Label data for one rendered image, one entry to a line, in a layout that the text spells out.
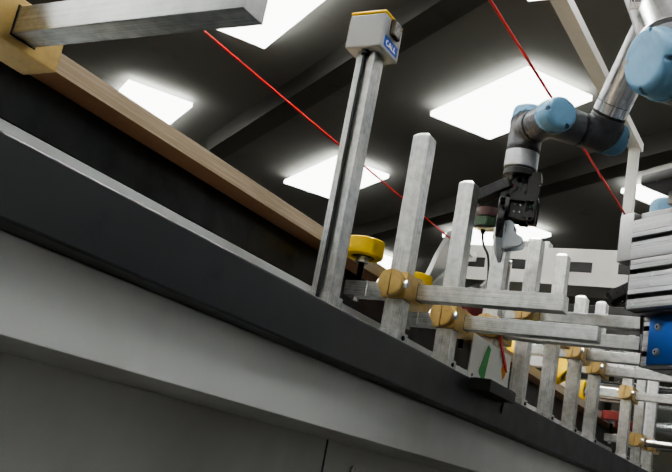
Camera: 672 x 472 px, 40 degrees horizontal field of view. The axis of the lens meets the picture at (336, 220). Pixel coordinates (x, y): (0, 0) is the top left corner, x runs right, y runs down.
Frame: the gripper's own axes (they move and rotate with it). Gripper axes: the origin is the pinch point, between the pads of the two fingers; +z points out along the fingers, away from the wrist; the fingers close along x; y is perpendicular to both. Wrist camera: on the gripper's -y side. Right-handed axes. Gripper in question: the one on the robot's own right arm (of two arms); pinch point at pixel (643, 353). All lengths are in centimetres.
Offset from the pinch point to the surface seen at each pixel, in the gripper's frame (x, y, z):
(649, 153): 476, -106, -246
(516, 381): 19.2, -33.9, 6.5
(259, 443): -60, -54, 34
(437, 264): 241, -162, -84
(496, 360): -3.9, -31.4, 5.5
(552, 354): 44, -33, -6
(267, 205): -80, -49, -5
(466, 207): -31, -33, -22
